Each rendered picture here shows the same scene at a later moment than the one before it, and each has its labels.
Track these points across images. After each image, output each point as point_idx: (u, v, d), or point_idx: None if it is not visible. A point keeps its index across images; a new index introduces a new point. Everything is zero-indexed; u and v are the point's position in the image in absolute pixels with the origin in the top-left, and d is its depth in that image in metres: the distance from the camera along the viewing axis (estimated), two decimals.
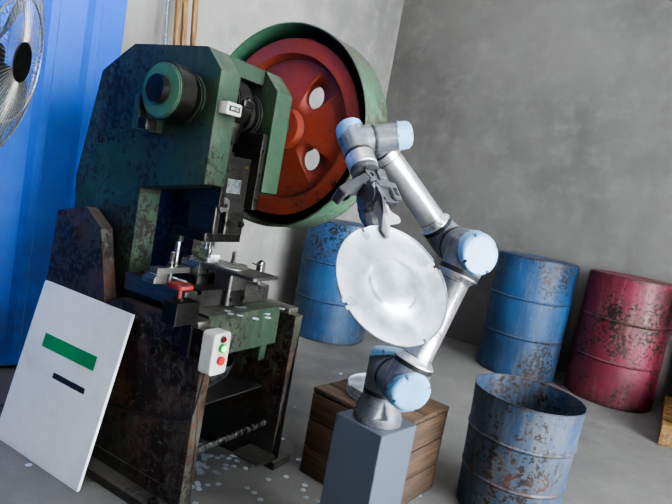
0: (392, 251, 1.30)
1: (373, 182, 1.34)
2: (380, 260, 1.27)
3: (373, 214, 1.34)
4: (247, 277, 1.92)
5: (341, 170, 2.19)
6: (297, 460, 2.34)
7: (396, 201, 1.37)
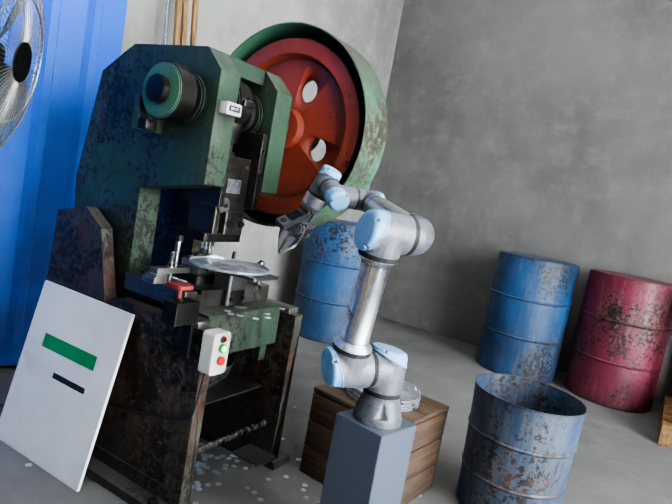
0: (241, 264, 2.13)
1: (303, 229, 2.00)
2: (228, 261, 2.11)
3: (287, 236, 2.04)
4: (247, 277, 1.92)
5: (350, 148, 2.17)
6: (297, 460, 2.34)
7: (305, 235, 2.08)
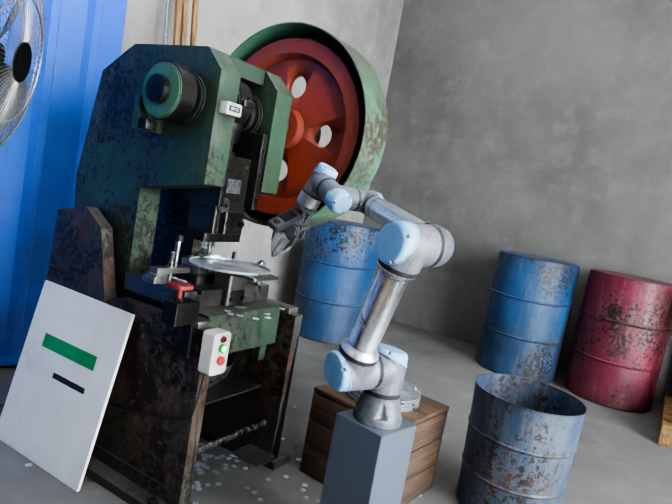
0: (207, 263, 2.01)
1: (297, 230, 1.89)
2: (219, 265, 2.00)
3: (281, 238, 1.93)
4: (247, 277, 1.92)
5: None
6: (297, 460, 2.34)
7: (299, 237, 1.96)
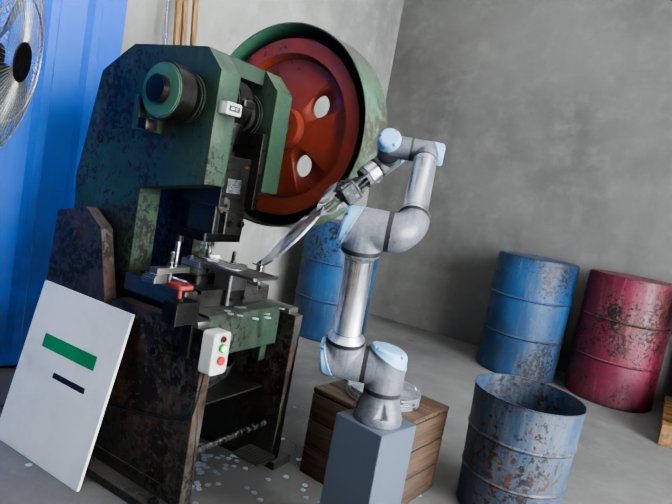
0: (300, 233, 1.87)
1: (340, 180, 1.96)
2: (303, 226, 1.91)
3: (334, 201, 1.96)
4: (247, 277, 1.92)
5: None
6: (297, 460, 2.34)
7: (341, 190, 1.90)
